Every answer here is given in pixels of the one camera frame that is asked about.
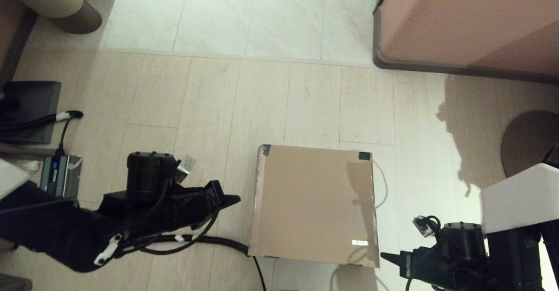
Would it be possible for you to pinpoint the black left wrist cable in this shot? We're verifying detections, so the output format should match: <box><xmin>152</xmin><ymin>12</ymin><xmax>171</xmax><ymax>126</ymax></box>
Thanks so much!
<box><xmin>94</xmin><ymin>182</ymin><xmax>219</xmax><ymax>265</ymax></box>

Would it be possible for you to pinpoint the pink cabinet dark trim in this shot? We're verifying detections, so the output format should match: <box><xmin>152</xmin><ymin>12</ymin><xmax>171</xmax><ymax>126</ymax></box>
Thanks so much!
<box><xmin>372</xmin><ymin>0</ymin><xmax>559</xmax><ymax>85</ymax></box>

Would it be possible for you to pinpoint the dark grey rounded object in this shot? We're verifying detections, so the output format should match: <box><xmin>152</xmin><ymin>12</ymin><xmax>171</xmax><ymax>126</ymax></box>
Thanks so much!
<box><xmin>0</xmin><ymin>274</ymin><xmax>33</xmax><ymax>291</ymax></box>

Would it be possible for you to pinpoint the black corrugated cable conduit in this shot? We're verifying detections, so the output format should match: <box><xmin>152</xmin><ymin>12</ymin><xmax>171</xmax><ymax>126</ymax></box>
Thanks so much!
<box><xmin>151</xmin><ymin>233</ymin><xmax>267</xmax><ymax>291</ymax></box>
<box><xmin>0</xmin><ymin>111</ymin><xmax>83</xmax><ymax>156</ymax></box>

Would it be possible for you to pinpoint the grey power inverter box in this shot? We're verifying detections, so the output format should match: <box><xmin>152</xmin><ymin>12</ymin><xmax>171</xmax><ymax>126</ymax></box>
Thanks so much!
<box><xmin>40</xmin><ymin>155</ymin><xmax>83</xmax><ymax>200</ymax></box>

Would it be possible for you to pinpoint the cardboard shoe box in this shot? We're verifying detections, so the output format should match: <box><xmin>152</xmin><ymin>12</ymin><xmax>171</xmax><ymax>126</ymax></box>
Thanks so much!
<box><xmin>248</xmin><ymin>144</ymin><xmax>380</xmax><ymax>268</ymax></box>

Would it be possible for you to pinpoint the brown wooden furniture side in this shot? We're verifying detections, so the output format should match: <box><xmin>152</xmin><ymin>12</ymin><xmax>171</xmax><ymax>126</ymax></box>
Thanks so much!
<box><xmin>0</xmin><ymin>0</ymin><xmax>38</xmax><ymax>84</ymax></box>

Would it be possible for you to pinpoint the black flat panel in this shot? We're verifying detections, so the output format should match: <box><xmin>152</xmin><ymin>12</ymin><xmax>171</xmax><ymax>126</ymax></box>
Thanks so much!
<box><xmin>0</xmin><ymin>81</ymin><xmax>62</xmax><ymax>145</ymax></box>

